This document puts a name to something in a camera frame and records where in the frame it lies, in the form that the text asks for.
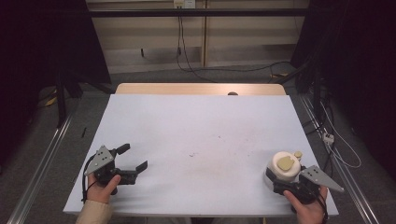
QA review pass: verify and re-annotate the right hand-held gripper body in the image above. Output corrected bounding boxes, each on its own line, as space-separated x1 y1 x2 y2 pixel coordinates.
281 165 346 205

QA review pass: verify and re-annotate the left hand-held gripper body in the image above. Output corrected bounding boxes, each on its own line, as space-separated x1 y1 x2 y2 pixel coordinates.
83 145 138 196

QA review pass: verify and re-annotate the white bottle with beige cap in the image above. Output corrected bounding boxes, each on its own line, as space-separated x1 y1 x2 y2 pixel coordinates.
263 150 304 191

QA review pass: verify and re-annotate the person's right hand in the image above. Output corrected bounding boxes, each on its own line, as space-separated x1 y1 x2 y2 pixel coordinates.
282 186 329 224

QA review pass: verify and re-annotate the person's left hand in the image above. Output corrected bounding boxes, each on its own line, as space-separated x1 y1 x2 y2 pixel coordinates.
86 173 122 205

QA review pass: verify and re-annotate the white board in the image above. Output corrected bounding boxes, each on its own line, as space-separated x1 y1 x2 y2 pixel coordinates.
63 93 340 217

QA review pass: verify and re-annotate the black metal stand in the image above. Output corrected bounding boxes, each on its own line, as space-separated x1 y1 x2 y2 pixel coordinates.
55 69 84 129

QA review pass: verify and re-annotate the wooden table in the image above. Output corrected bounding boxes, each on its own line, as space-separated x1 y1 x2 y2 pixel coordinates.
115 82 288 96

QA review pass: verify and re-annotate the black curtain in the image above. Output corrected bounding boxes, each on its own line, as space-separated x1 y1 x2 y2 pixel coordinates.
0 0 112 166
290 0 396 178

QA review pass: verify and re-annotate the black horizontal metal bar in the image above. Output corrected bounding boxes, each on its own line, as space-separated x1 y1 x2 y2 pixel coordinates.
88 7 310 19

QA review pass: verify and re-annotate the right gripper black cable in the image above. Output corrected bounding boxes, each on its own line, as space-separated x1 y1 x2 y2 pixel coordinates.
317 186 330 223

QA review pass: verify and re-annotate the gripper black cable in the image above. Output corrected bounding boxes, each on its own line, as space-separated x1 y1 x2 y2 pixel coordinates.
81 154 98 203
317 186 330 223

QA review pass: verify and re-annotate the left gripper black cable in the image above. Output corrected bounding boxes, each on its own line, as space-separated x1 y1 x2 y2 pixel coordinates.
81 154 98 203

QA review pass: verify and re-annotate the aluminium floor rail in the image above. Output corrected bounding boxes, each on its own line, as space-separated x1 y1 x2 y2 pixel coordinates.
299 93 380 224
6 111 75 224

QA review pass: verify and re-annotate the white cable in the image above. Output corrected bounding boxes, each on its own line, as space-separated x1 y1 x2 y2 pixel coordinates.
319 102 362 170

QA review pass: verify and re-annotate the bundle of black cables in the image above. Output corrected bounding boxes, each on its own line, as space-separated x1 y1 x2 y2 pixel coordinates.
306 90 337 183

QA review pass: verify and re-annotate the black hanging cable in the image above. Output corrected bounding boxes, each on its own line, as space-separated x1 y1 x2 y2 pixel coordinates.
176 15 219 84

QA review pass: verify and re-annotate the black floor cable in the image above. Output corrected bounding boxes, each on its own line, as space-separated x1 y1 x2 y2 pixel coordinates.
214 60 293 75

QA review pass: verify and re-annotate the white wall socket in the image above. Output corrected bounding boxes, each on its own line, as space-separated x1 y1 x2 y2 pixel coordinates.
173 0 197 9

